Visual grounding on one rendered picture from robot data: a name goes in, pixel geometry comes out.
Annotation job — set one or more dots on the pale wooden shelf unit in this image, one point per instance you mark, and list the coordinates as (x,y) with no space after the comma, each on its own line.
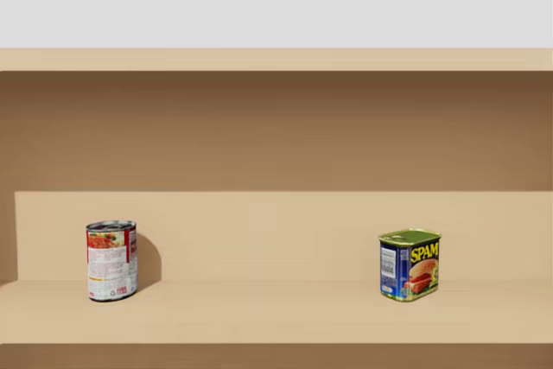
(276,230)

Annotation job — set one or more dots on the green and blue rectangular can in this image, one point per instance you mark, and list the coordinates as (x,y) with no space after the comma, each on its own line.
(410,263)

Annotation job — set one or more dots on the red and white can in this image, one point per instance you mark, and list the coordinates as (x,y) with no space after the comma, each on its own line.
(110,263)

